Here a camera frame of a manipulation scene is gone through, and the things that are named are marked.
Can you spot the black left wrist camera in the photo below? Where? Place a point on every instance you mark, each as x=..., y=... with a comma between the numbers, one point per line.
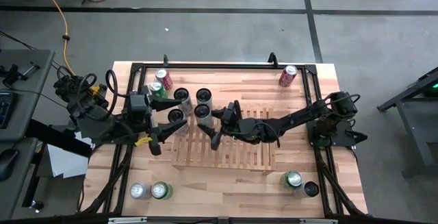
x=137, y=102

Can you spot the black box with green light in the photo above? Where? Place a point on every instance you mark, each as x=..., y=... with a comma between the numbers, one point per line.
x=432, y=88

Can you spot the black aluminium table frame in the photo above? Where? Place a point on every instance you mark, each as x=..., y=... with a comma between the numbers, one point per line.
x=222, y=65

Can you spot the white paper sheets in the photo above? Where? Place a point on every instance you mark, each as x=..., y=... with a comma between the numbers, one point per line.
x=65, y=162

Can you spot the black computer mouse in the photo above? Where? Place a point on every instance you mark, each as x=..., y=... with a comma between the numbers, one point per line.
x=7, y=162

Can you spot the black keyboard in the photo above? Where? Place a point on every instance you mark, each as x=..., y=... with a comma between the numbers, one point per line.
x=5, y=109

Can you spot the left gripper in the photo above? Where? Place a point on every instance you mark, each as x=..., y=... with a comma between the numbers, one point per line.
x=142, y=123

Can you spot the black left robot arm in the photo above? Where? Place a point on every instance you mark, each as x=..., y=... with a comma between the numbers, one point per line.
x=92, y=121

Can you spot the black table edge clamp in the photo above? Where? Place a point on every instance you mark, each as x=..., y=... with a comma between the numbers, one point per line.
x=165, y=60
x=272, y=59

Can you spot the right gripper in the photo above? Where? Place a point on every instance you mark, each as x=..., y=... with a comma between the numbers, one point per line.
x=236, y=126

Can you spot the wooden slatted shelf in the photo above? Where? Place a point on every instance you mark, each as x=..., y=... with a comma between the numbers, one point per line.
x=239, y=155

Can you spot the silver soda can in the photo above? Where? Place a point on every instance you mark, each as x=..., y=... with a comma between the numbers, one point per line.
x=139, y=190

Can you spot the dark metal cart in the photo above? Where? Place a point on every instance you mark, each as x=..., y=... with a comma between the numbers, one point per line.
x=407, y=114

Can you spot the grey desk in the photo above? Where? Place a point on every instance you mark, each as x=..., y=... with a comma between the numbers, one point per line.
x=31, y=80
x=17, y=189

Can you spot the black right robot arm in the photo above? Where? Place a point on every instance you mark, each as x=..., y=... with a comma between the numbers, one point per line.
x=297, y=116

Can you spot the tall white beverage can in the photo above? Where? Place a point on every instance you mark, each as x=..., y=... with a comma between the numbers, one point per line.
x=310, y=189
x=175, y=115
x=202, y=111
x=204, y=95
x=181, y=94

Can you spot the red soda can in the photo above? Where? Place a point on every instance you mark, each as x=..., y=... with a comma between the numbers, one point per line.
x=288, y=75
x=166, y=80

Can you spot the green Sprite can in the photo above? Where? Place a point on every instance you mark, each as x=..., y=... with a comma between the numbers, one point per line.
x=293, y=178
x=161, y=189
x=156, y=87

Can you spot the black desk clamp tool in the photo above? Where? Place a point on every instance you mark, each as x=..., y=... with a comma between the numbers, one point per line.
x=15, y=72

